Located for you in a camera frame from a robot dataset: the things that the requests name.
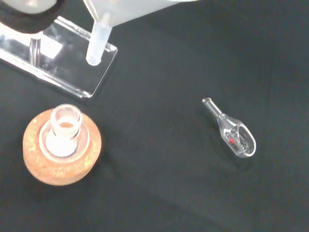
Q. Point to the clear acrylic funnel stand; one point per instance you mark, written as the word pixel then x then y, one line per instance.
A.
pixel 72 65

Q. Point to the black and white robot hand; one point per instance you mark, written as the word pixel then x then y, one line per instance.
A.
pixel 21 23

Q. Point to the round-bottom glass flask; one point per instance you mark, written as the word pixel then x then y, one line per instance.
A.
pixel 65 135

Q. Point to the black cloth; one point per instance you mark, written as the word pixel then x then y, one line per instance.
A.
pixel 183 183

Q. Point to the glass weighing funnel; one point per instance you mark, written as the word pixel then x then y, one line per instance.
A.
pixel 237 137

